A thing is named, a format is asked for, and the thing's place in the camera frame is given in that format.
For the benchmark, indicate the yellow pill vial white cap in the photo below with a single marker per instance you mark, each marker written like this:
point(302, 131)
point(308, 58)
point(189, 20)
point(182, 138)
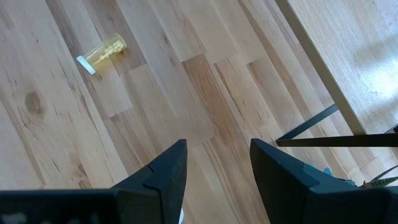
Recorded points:
point(105, 51)

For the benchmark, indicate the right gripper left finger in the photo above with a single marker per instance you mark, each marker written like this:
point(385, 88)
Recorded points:
point(158, 193)

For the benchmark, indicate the succulent plant black pot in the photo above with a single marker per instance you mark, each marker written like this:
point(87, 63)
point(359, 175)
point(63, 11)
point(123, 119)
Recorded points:
point(377, 182)

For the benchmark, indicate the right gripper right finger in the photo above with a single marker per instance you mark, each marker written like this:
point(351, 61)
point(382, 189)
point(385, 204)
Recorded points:
point(289, 193)

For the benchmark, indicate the wooden shelf black metal legs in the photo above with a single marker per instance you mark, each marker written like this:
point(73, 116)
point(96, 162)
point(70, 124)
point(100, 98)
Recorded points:
point(357, 62)

